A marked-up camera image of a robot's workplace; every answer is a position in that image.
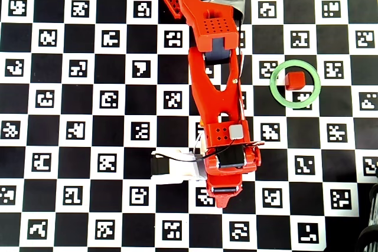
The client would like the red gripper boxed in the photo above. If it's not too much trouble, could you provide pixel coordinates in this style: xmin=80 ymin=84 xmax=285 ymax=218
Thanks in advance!
xmin=205 ymin=141 xmax=263 ymax=208

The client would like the red cube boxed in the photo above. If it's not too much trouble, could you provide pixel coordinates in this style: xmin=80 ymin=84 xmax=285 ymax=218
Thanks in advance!
xmin=285 ymin=71 xmax=306 ymax=91

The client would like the black white marker board mat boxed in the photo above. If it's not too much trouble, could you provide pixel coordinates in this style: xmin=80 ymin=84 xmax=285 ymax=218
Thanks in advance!
xmin=0 ymin=0 xmax=378 ymax=250

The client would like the thin black camera cable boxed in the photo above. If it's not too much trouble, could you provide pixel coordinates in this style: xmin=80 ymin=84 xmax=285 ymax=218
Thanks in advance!
xmin=155 ymin=139 xmax=237 ymax=163

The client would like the green plastic ring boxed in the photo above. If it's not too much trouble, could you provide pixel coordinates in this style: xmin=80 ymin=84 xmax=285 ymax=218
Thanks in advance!
xmin=269 ymin=59 xmax=322 ymax=110

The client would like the black camera stand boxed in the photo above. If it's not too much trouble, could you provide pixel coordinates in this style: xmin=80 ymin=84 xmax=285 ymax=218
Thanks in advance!
xmin=357 ymin=184 xmax=378 ymax=252

